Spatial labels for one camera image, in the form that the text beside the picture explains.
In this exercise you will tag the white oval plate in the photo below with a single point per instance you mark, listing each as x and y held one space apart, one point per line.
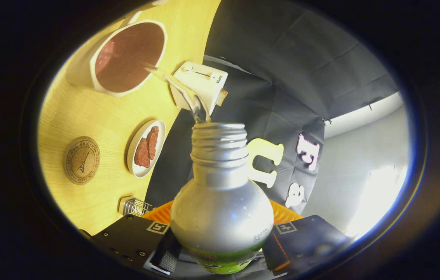
136 171

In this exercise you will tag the silver juice bottle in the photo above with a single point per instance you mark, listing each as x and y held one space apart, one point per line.
220 217

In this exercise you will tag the toast slice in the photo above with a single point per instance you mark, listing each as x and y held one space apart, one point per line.
222 97

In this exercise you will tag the wooden table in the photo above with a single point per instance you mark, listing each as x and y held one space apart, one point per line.
88 112

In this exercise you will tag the round cork coaster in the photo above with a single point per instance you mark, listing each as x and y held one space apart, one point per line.
82 160

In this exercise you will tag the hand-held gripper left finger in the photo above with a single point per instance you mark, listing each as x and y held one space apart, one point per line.
130 237

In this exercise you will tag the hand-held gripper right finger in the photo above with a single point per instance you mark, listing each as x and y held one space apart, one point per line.
309 237

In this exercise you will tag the red meat slice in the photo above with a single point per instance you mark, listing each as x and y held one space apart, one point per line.
152 142
142 153

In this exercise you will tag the white toaster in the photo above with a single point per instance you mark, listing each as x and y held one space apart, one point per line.
202 79

